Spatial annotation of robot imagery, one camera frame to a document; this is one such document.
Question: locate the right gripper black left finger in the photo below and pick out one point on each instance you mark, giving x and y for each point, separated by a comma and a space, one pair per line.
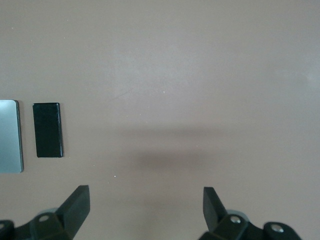
72, 212

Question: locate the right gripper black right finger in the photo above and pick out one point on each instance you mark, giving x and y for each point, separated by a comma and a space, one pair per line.
215, 217

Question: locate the black smartphone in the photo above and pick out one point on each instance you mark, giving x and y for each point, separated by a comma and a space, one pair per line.
47, 130

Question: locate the silver closed laptop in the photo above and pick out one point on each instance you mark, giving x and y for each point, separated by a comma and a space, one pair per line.
8, 137

